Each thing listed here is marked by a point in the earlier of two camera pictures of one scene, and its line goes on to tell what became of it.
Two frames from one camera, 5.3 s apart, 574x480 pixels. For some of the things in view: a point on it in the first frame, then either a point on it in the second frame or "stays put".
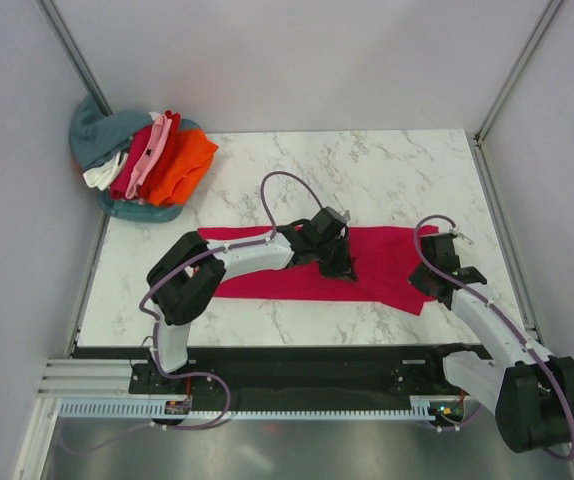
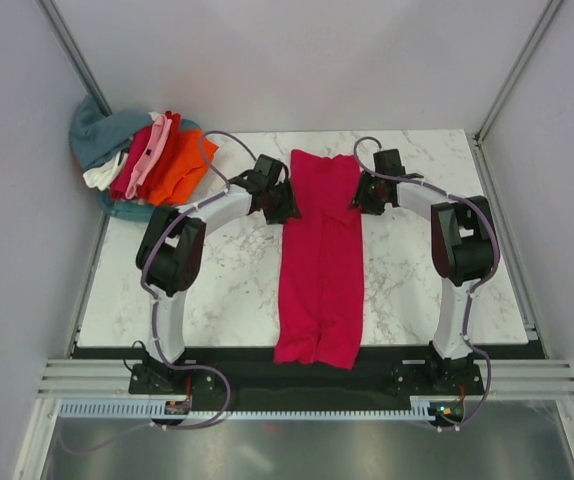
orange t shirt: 190,164 stays put
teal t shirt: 146,212 stays put
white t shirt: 106,176 stays put
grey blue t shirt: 95,136 stays put
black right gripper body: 419,280 to 367,194
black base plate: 323,371 stays put
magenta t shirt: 383,259 to 321,286
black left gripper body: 332,258 to 281,203
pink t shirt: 157,137 stays put
